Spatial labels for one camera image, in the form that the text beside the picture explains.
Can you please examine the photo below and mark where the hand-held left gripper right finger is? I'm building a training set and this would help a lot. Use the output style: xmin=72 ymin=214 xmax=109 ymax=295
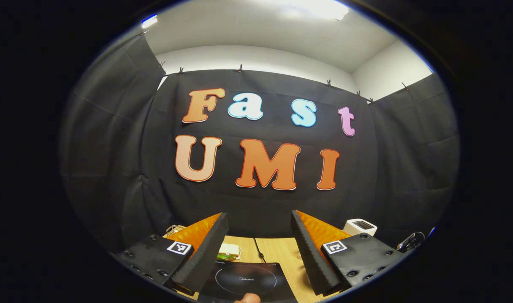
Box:
xmin=291 ymin=210 xmax=406 ymax=297

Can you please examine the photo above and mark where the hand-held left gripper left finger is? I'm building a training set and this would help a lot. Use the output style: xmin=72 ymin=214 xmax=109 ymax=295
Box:
xmin=111 ymin=213 xmax=230 ymax=297

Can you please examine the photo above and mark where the black induction cooktop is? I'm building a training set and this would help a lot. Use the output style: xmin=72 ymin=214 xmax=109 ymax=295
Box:
xmin=198 ymin=262 xmax=298 ymax=303

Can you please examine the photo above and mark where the sandwich with lettuce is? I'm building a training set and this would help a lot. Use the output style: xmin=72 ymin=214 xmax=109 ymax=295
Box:
xmin=217 ymin=243 xmax=242 ymax=261

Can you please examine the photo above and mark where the white toaster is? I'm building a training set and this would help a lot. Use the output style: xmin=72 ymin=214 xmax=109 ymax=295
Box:
xmin=344 ymin=218 xmax=378 ymax=237

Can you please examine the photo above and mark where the row of black cloth clips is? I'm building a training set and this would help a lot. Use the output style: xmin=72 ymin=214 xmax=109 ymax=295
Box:
xmin=159 ymin=60 xmax=410 ymax=106

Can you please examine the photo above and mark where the black power cable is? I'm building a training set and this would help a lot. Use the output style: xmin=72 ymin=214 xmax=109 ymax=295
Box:
xmin=253 ymin=237 xmax=266 ymax=263

